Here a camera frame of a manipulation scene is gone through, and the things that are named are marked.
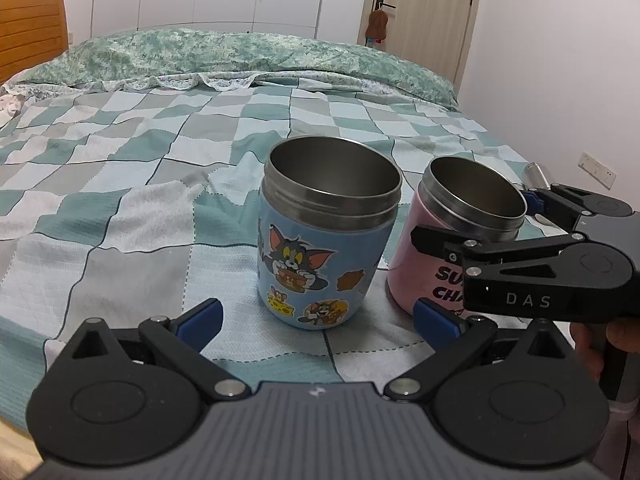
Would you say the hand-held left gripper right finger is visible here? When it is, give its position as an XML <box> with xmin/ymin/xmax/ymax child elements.
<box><xmin>382</xmin><ymin>298</ymin><xmax>591</xmax><ymax>403</ymax></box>

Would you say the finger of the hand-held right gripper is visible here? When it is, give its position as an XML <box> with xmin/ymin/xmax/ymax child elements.
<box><xmin>410</xmin><ymin>225</ymin><xmax>587</xmax><ymax>281</ymax></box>
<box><xmin>520</xmin><ymin>184</ymin><xmax>601</xmax><ymax>233</ymax></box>

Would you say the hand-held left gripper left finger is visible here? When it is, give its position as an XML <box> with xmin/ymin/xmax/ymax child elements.
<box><xmin>47</xmin><ymin>298</ymin><xmax>252</xmax><ymax>403</ymax></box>

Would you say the pink steel cup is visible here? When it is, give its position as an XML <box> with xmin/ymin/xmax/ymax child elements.
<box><xmin>385</xmin><ymin>156</ymin><xmax>528</xmax><ymax>318</ymax></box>

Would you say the blue cartoon steel cup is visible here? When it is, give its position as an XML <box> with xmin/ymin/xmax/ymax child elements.
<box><xmin>256</xmin><ymin>136</ymin><xmax>403</xmax><ymax>331</ymax></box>

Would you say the person's right hand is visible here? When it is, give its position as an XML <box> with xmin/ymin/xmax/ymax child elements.
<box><xmin>570</xmin><ymin>316</ymin><xmax>640</xmax><ymax>383</ymax></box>

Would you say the green grey checked blanket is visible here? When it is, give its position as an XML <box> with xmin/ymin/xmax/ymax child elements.
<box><xmin>0</xmin><ymin>82</ymin><xmax>553</xmax><ymax>413</ymax></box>

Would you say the beige room door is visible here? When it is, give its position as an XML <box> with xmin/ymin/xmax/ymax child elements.
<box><xmin>357</xmin><ymin>0</ymin><xmax>486</xmax><ymax>68</ymax></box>

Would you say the brown bag on door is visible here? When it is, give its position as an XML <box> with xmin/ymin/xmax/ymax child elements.
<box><xmin>365</xmin><ymin>9</ymin><xmax>390</xmax><ymax>46</ymax></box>

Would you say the green floral duvet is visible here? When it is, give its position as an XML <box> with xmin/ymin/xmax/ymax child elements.
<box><xmin>15</xmin><ymin>27</ymin><xmax>460</xmax><ymax>111</ymax></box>

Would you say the white patterned cloth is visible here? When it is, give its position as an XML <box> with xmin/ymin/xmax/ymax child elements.
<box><xmin>0</xmin><ymin>85</ymin><xmax>28</xmax><ymax>128</ymax></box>

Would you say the wooden headboard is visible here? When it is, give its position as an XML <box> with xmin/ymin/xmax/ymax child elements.
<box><xmin>0</xmin><ymin>0</ymin><xmax>68</xmax><ymax>83</ymax></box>

